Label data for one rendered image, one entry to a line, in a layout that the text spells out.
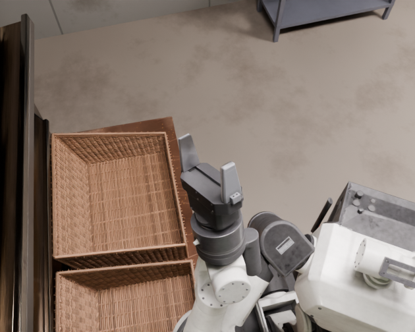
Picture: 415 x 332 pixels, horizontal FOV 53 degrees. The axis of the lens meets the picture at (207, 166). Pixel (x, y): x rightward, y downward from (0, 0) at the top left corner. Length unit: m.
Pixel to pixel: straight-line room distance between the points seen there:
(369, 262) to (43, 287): 0.99
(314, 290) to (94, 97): 2.41
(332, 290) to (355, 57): 2.66
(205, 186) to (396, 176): 2.29
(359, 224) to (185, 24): 2.76
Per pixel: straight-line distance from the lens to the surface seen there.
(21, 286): 0.93
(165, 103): 2.96
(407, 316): 0.98
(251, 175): 2.62
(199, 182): 0.66
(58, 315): 1.52
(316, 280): 0.94
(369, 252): 0.85
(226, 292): 0.75
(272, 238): 0.92
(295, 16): 3.42
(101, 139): 1.89
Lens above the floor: 2.26
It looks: 59 degrees down
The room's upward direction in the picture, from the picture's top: straight up
